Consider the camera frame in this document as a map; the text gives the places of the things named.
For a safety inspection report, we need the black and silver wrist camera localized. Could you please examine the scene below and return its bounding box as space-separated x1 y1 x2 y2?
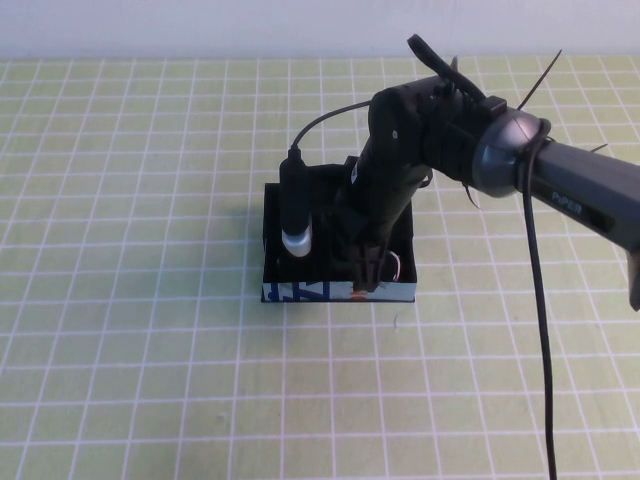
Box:
278 146 315 259

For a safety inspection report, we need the thin black camera cable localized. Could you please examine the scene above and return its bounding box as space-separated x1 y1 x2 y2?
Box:
289 98 375 151

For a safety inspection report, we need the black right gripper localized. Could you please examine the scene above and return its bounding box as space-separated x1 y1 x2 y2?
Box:
348 78 447 294

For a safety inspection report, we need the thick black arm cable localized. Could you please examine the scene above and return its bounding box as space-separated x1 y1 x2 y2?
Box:
406 33 560 480

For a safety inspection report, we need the black printed glasses case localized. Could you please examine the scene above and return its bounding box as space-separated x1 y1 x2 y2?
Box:
260 155 418 305

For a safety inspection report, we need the long black zip tie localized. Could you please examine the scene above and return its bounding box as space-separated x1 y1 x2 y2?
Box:
516 48 564 110

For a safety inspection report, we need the green white-grid tablecloth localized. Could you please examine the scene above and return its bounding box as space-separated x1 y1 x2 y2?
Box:
0 57 640 480

